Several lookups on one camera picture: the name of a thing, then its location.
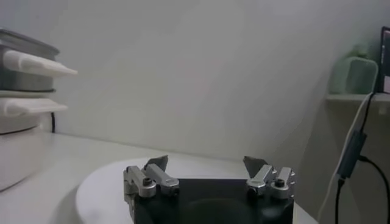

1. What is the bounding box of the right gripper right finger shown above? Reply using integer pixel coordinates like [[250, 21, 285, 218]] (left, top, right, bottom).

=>
[[243, 155, 296, 200]]

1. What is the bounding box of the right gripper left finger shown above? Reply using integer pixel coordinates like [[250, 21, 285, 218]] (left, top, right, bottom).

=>
[[123, 155, 180, 203]]

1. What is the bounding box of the white round plate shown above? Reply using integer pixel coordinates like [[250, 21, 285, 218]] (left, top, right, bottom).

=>
[[75, 156, 258, 224]]

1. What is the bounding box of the pale green appliance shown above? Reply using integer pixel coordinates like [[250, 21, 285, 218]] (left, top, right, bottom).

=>
[[328, 44, 379, 95]]

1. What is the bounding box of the white electric pot base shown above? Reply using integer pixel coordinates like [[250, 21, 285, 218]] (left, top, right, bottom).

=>
[[0, 89, 69, 192]]

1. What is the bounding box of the black monitor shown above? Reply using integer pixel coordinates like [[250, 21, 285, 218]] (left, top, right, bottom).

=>
[[379, 26, 390, 94]]

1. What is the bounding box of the black power adapter cable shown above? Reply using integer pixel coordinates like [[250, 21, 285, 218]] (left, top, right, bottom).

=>
[[334, 92, 390, 224]]

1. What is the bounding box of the white cable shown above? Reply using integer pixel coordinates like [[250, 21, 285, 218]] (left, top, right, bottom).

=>
[[316, 92, 375, 224]]

